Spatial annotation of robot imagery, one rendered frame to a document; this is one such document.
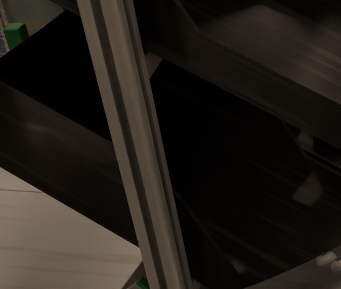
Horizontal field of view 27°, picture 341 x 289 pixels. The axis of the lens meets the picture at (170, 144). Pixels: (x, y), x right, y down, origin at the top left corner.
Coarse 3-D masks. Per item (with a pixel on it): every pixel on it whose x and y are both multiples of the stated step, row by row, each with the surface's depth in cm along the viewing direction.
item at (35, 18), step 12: (12, 0) 125; (24, 0) 128; (36, 0) 132; (48, 0) 136; (12, 12) 125; (24, 12) 128; (36, 12) 132; (48, 12) 136; (60, 12) 141; (36, 24) 132
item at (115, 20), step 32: (96, 0) 33; (128, 0) 33; (96, 32) 33; (128, 32) 33; (96, 64) 34; (128, 64) 34; (128, 96) 35; (128, 128) 37; (128, 160) 37; (160, 160) 38; (128, 192) 38; (160, 192) 38; (160, 224) 39; (160, 256) 41; (160, 288) 42; (192, 288) 44
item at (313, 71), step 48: (144, 0) 35; (192, 0) 40; (240, 0) 41; (288, 0) 42; (336, 0) 44; (144, 48) 36; (192, 48) 35; (240, 48) 38; (288, 48) 39; (336, 48) 40; (240, 96) 35; (288, 96) 34; (336, 96) 37; (336, 144) 34
